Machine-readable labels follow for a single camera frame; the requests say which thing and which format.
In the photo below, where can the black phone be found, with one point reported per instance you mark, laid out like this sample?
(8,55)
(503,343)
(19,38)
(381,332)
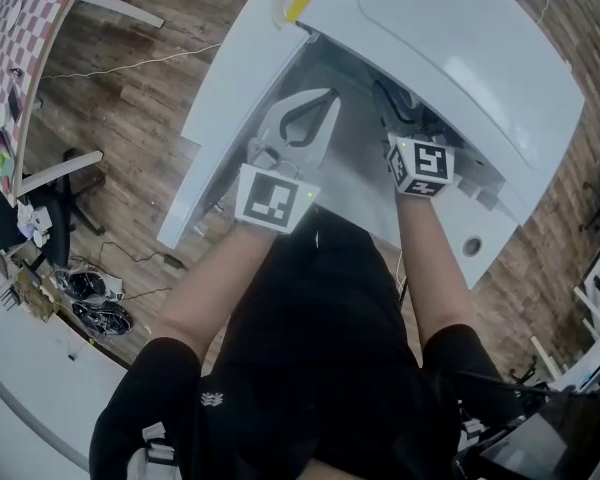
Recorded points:
(15,104)

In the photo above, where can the shiny black bundle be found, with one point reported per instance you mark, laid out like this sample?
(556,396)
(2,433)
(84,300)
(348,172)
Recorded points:
(102,318)
(87,285)

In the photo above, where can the black laptop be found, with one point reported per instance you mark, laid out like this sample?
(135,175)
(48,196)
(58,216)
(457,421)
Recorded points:
(555,443)

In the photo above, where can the person's right forearm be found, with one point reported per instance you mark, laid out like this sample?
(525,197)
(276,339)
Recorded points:
(435,268)

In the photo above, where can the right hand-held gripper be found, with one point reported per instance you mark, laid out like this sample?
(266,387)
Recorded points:
(422,168)

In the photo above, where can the pile of small white boxes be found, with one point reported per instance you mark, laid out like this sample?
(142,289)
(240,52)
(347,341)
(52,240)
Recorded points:
(35,218)

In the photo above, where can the wooden rack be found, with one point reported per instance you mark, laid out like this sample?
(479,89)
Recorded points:
(30,293)

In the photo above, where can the person's left forearm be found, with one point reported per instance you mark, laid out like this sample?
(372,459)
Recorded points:
(215,278)

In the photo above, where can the person's black shirt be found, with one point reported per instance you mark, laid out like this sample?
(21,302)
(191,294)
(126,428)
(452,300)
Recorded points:
(320,343)

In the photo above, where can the white round disc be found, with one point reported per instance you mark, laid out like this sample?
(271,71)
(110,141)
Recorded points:
(12,15)

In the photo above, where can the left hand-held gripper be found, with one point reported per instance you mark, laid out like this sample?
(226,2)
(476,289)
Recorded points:
(275,198)

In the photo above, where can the white curved desk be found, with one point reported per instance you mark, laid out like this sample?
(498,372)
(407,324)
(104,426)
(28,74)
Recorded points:
(30,393)

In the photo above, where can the checkered cloth table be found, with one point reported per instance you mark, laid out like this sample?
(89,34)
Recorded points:
(25,43)

